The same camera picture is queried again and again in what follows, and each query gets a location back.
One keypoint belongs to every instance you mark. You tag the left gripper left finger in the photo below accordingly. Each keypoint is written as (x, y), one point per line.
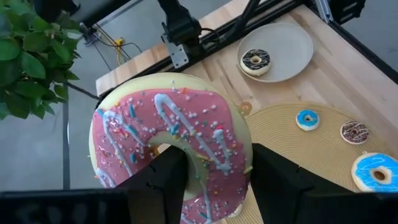
(158, 186)

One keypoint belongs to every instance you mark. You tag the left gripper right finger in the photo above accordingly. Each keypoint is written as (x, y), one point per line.
(276, 186)

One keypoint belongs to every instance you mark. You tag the large pink frosted donut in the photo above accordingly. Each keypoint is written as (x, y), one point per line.
(149, 118)

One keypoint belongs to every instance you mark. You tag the small blue frosted donut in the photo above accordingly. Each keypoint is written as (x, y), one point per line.
(301, 119)

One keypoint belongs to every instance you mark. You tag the large blue frosted donut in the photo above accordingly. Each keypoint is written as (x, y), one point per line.
(367, 168)

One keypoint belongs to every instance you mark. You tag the small chocolate sprinkle donut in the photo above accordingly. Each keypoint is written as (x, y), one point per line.
(354, 137)

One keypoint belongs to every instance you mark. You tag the large chocolate frosted donut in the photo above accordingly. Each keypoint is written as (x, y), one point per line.
(255, 67)

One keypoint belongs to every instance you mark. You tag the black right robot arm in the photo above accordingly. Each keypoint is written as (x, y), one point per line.
(180, 21)

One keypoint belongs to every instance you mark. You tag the round woven straw placemat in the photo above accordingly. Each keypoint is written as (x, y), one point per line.
(295, 149)

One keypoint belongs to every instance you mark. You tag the beige round plate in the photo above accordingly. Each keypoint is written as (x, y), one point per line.
(286, 46)

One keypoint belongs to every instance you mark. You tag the potted green plant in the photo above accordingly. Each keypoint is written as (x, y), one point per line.
(28, 62)

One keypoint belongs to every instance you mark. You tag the dark grey desk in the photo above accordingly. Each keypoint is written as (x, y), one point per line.
(93, 9)

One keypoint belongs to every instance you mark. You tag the silver mounting bracket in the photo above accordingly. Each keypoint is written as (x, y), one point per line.
(178, 54)

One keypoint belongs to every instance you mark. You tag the black aluminium table frame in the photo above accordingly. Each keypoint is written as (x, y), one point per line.
(227, 32)

